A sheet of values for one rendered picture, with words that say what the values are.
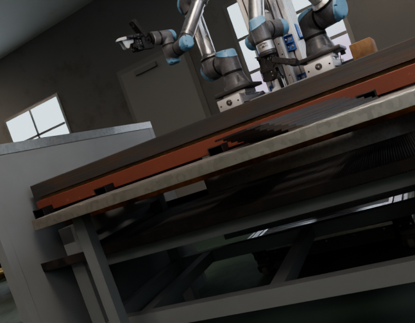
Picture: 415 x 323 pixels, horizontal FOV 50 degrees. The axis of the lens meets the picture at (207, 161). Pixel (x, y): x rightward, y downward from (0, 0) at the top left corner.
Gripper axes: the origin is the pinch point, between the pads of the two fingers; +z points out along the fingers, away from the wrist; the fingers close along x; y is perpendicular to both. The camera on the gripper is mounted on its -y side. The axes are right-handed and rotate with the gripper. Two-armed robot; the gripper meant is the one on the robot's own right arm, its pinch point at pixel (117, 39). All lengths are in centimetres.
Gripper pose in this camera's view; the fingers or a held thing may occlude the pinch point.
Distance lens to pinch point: 239.0
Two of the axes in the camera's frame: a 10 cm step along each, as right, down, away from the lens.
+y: 2.6, 9.6, 1.4
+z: -7.5, 2.9, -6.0
